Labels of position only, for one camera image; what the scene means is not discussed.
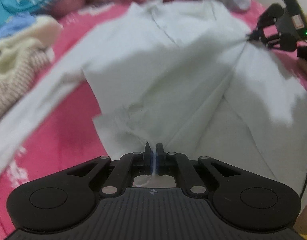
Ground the blue garment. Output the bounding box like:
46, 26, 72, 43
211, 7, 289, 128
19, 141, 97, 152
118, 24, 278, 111
0, 12, 36, 39

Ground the white shirt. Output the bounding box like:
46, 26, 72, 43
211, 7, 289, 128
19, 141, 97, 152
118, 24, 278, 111
0, 0, 307, 191

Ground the cream sweater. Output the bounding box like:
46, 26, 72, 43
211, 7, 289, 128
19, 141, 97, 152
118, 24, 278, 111
0, 15, 62, 80

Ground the pink floral bed sheet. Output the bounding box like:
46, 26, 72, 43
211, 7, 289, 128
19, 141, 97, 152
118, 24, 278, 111
0, 0, 307, 238

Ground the right hand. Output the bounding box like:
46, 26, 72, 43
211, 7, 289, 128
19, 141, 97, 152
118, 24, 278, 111
297, 46, 307, 76

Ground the beige checked knit garment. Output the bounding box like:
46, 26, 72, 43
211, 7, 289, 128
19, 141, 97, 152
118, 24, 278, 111
0, 49, 50, 119

